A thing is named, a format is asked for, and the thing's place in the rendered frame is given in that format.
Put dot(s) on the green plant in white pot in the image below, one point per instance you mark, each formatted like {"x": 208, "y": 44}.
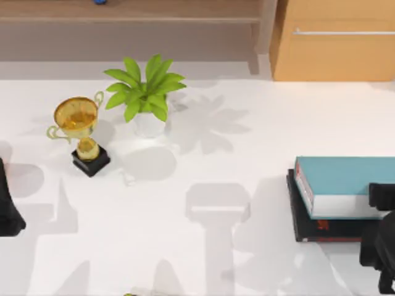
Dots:
{"x": 145, "y": 92}

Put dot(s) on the gold trophy with black base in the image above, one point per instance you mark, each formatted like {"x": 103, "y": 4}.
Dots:
{"x": 77, "y": 115}

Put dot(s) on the wooden open shelf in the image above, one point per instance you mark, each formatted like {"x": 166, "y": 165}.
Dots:
{"x": 129, "y": 37}

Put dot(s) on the wooden cupboard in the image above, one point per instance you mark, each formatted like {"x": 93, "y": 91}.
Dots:
{"x": 279, "y": 46}

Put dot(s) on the black book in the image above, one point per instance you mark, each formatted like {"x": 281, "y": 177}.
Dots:
{"x": 304, "y": 225}

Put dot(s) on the teal book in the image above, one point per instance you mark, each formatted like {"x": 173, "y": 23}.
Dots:
{"x": 336, "y": 175}

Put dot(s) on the wooden drawer front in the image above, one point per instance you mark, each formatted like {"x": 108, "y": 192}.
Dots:
{"x": 339, "y": 55}

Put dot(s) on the small blue object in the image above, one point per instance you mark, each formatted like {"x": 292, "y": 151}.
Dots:
{"x": 100, "y": 1}

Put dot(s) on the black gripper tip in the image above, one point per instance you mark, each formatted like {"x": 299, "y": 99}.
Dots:
{"x": 378, "y": 246}
{"x": 7, "y": 209}

